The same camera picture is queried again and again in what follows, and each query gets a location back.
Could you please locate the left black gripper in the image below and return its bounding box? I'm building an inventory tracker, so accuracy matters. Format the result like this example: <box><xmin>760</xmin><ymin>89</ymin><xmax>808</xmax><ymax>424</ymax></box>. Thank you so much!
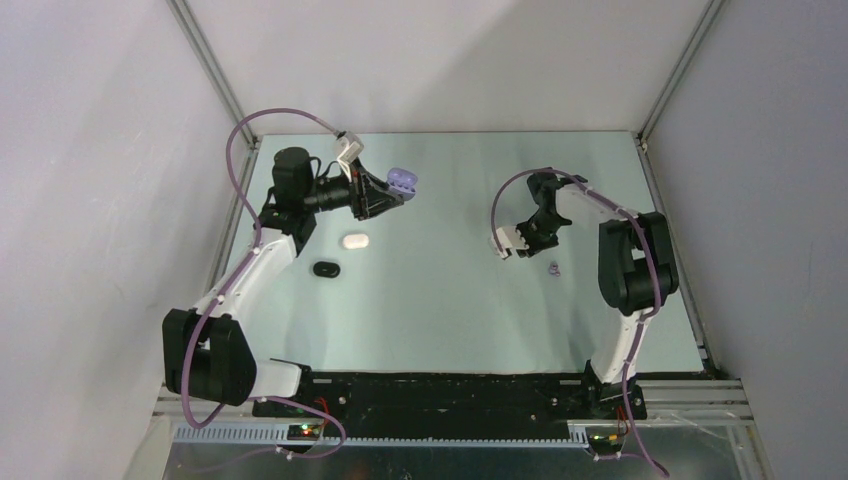
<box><xmin>301</xmin><ymin>157</ymin><xmax>402</xmax><ymax>221</ymax></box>

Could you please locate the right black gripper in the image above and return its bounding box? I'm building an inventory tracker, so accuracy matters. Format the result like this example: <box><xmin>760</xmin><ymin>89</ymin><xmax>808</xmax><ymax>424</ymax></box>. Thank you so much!
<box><xmin>511</xmin><ymin>212</ymin><xmax>567</xmax><ymax>257</ymax></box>

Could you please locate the purple earbud charging case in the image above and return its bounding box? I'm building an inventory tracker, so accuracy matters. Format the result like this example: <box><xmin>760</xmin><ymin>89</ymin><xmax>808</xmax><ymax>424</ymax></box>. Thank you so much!
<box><xmin>387</xmin><ymin>167</ymin><xmax>418</xmax><ymax>200</ymax></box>

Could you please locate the white earbud charging case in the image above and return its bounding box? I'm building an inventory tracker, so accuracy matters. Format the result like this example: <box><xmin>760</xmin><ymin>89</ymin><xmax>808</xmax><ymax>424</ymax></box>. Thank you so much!
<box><xmin>341</xmin><ymin>233</ymin><xmax>370</xmax><ymax>250</ymax></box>

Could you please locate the black earbud charging case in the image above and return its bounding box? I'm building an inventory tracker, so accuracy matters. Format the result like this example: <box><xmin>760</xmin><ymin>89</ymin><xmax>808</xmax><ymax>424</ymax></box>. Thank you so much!
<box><xmin>312</xmin><ymin>261</ymin><xmax>341</xmax><ymax>279</ymax></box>

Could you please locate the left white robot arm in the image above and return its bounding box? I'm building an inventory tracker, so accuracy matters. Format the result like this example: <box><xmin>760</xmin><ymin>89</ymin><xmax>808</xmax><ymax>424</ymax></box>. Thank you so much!
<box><xmin>162</xmin><ymin>147</ymin><xmax>418</xmax><ymax>417</ymax></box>

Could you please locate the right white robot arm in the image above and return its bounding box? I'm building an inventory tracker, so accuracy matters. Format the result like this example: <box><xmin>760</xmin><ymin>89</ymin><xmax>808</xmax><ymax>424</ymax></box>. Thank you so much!
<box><xmin>509</xmin><ymin>168</ymin><xmax>679</xmax><ymax>418</ymax></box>

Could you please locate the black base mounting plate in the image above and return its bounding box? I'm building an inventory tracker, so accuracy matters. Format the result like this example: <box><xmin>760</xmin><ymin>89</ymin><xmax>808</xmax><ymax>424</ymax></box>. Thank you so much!
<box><xmin>252</xmin><ymin>372</ymin><xmax>647</xmax><ymax>439</ymax></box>

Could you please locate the right controller circuit board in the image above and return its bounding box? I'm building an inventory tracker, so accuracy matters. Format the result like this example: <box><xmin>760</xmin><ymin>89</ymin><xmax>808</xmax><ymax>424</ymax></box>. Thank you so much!
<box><xmin>587</xmin><ymin>434</ymin><xmax>624</xmax><ymax>458</ymax></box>

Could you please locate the controller circuit board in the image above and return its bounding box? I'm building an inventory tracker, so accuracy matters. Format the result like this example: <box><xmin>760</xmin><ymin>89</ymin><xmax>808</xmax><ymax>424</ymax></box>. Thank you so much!
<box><xmin>286</xmin><ymin>424</ymin><xmax>323</xmax><ymax>442</ymax></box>
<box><xmin>587</xmin><ymin>434</ymin><xmax>624</xmax><ymax>458</ymax></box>

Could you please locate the left controller circuit board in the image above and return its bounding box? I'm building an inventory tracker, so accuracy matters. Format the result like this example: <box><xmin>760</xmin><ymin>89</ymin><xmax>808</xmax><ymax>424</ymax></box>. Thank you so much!
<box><xmin>286</xmin><ymin>424</ymin><xmax>323</xmax><ymax>442</ymax></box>

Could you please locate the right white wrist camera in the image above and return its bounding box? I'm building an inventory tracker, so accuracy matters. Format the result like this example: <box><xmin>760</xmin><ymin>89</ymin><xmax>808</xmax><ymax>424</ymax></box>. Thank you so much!
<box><xmin>489</xmin><ymin>225</ymin><xmax>529</xmax><ymax>260</ymax></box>

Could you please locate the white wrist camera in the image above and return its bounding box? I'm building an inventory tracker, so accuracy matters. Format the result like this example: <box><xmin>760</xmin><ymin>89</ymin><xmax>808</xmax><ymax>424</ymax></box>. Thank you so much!
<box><xmin>335</xmin><ymin>131</ymin><xmax>364</xmax><ymax>181</ymax></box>
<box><xmin>489</xmin><ymin>225</ymin><xmax>529</xmax><ymax>260</ymax></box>

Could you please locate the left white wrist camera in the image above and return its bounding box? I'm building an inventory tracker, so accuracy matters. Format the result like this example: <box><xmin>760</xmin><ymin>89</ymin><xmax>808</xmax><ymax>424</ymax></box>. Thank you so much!
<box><xmin>335</xmin><ymin>131</ymin><xmax>364</xmax><ymax>181</ymax></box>

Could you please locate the left aluminium frame post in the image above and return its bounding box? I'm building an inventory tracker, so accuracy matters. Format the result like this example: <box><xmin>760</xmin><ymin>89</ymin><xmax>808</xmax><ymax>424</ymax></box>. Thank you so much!
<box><xmin>165</xmin><ymin>0</ymin><xmax>258</xmax><ymax>148</ymax></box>

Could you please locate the aluminium frame post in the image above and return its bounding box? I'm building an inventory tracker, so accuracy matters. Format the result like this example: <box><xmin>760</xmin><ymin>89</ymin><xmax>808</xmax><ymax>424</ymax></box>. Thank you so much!
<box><xmin>165</xmin><ymin>0</ymin><xmax>258</xmax><ymax>148</ymax></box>
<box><xmin>636</xmin><ymin>0</ymin><xmax>727</xmax><ymax>150</ymax></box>

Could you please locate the right aluminium frame post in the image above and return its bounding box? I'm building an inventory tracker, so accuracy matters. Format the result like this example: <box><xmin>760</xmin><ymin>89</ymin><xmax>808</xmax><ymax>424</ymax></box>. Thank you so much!
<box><xmin>636</xmin><ymin>0</ymin><xmax>727</xmax><ymax>150</ymax></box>

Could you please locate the grey slotted cable duct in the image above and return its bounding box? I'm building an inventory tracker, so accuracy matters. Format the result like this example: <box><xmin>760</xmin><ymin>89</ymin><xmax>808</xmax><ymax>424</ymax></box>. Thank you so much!
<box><xmin>173</xmin><ymin>422</ymin><xmax>589</xmax><ymax>449</ymax></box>

